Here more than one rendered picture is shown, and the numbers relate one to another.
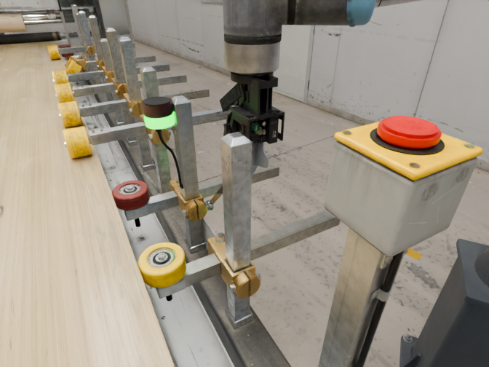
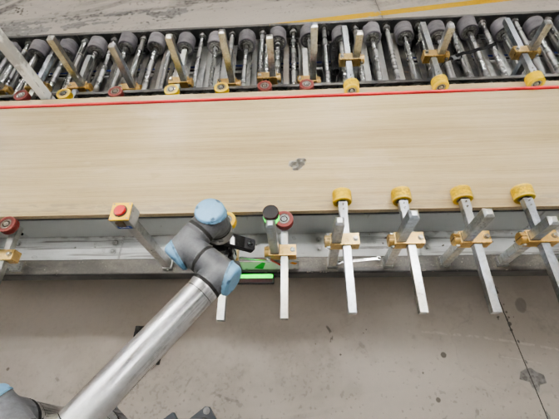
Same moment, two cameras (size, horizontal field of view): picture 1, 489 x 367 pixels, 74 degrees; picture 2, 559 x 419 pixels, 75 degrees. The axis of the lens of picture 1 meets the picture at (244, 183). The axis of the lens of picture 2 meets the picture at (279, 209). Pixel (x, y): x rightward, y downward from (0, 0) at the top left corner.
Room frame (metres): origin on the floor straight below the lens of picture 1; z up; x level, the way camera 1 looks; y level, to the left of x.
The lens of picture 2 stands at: (1.04, -0.35, 2.27)
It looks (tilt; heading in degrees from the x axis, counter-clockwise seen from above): 60 degrees down; 125
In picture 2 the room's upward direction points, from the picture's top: 7 degrees counter-clockwise
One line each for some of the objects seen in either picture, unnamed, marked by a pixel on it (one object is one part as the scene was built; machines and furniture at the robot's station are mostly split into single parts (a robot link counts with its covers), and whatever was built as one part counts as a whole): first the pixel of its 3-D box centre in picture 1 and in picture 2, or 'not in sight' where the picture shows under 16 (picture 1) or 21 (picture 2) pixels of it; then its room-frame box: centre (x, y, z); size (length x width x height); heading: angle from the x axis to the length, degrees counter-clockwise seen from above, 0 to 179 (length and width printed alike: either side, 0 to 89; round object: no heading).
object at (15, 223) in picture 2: not in sight; (13, 229); (-0.47, -0.34, 0.85); 0.08 x 0.08 x 0.11
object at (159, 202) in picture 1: (208, 189); (284, 266); (0.72, 0.10, 0.84); 0.43 x 0.03 x 0.04; 119
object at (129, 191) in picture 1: (134, 207); (284, 224); (0.63, 0.27, 0.85); 0.08 x 0.08 x 0.11
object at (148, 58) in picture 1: (121, 61); not in sight; (1.83, 0.67, 0.95); 0.37 x 0.03 x 0.03; 119
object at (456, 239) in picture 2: (121, 87); (470, 239); (1.33, 0.51, 0.95); 0.14 x 0.06 x 0.05; 29
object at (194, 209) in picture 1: (186, 199); (280, 251); (0.67, 0.15, 0.85); 0.14 x 0.06 x 0.05; 29
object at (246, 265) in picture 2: (207, 236); (269, 265); (0.64, 0.10, 0.75); 0.26 x 0.01 x 0.10; 29
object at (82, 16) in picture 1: (91, 53); not in sight; (2.19, 0.98, 0.92); 0.04 x 0.04 x 0.48; 29
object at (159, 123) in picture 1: (159, 118); not in sight; (0.63, 0.17, 1.08); 0.06 x 0.06 x 0.02
